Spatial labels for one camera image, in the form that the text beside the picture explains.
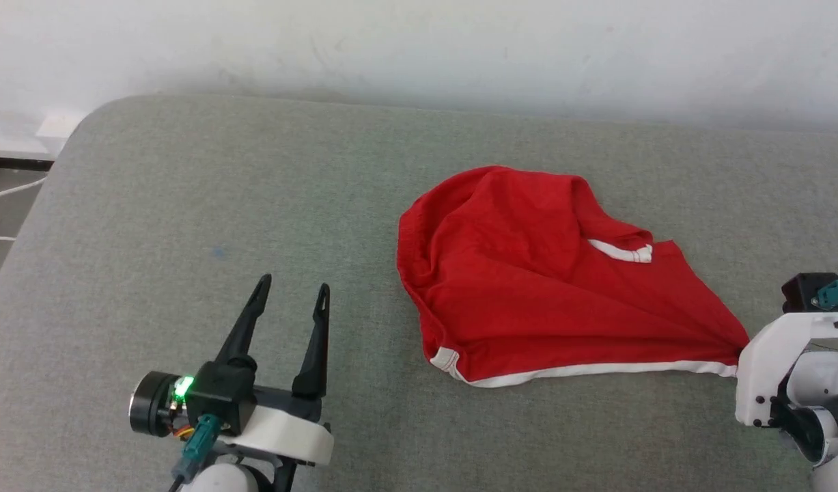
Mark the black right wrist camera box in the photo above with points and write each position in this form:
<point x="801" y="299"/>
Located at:
<point x="800" y="292"/>

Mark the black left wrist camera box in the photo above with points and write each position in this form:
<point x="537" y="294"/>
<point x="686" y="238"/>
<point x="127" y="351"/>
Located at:
<point x="220" y="400"/>

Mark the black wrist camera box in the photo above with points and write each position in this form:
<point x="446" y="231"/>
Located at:
<point x="220" y="400"/>
<point x="800" y="292"/>

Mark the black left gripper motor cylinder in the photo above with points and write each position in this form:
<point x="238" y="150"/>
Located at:
<point x="149" y="403"/>

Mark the grey fabric sofa cushion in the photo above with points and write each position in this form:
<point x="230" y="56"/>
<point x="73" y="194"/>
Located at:
<point x="186" y="225"/>

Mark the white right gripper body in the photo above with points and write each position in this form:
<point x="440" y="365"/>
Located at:
<point x="767" y="362"/>

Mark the red garment with white trim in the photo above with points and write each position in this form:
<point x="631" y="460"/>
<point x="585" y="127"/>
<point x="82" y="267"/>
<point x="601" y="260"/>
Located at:
<point x="528" y="294"/>

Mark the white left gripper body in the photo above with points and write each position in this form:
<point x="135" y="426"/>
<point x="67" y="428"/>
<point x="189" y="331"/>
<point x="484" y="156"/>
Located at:
<point x="289" y="430"/>

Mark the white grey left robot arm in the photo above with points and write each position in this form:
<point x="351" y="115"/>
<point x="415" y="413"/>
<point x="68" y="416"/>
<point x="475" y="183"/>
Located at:
<point x="227" y="478"/>

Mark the dark skirting strip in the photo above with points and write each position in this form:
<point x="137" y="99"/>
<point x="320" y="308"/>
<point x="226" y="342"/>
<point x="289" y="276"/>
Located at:
<point x="16" y="163"/>

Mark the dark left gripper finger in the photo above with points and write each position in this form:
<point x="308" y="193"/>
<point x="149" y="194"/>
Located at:
<point x="316" y="362"/>
<point x="244" y="335"/>

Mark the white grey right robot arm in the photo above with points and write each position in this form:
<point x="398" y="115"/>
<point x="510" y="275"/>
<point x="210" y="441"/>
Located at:
<point x="825" y="383"/>

